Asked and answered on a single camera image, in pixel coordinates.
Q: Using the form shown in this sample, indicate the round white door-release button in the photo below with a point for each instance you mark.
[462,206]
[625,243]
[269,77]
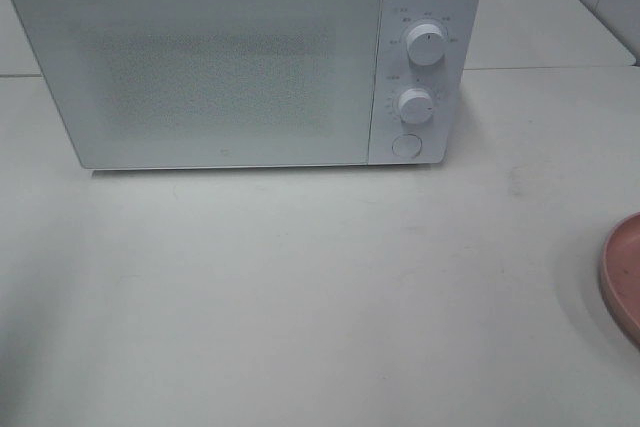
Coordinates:
[407,146]

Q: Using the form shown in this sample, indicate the white timer knob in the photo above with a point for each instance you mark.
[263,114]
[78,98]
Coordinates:
[415,106]

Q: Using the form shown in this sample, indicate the pink round plate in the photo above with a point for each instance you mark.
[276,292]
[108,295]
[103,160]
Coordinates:
[619,276]

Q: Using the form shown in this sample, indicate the white microwave door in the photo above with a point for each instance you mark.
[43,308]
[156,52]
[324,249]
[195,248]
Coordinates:
[151,84]

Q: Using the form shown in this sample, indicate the white upper power knob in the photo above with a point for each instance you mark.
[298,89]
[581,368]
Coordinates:
[426,42]

